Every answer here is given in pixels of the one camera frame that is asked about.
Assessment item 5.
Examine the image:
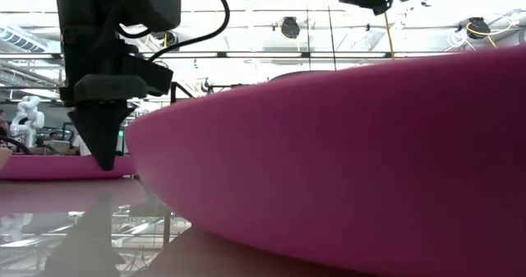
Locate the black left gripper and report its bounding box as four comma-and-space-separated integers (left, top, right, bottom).
59, 37, 175, 173

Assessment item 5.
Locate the purple plate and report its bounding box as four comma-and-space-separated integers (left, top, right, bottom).
0, 154, 136, 182

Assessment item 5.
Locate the peach plate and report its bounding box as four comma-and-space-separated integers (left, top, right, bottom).
0, 146, 14, 171

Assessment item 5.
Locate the pink plate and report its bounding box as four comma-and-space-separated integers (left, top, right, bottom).
124, 45, 526, 277

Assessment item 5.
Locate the person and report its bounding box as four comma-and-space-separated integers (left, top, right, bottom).
0, 108, 11, 139
71, 130, 93, 157

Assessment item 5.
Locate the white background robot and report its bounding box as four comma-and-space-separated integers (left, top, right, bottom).
9, 95, 46, 148

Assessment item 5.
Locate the long ceiling light strip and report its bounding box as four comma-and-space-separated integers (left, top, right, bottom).
139, 51, 461, 60

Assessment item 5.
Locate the yellow cable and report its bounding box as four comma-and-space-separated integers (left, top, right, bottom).
381, 12, 396, 61

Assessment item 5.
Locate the thin black cable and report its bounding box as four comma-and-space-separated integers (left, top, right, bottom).
304, 0, 311, 72

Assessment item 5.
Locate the black reel with yellow cable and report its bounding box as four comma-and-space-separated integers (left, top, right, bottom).
445, 12, 523, 52

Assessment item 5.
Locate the white ceiling air duct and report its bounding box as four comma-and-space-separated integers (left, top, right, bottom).
0, 23, 49, 55

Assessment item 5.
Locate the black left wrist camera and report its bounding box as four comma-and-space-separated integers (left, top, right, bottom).
118, 0, 182, 35

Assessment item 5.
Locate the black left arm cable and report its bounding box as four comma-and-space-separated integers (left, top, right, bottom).
115, 0, 232, 63

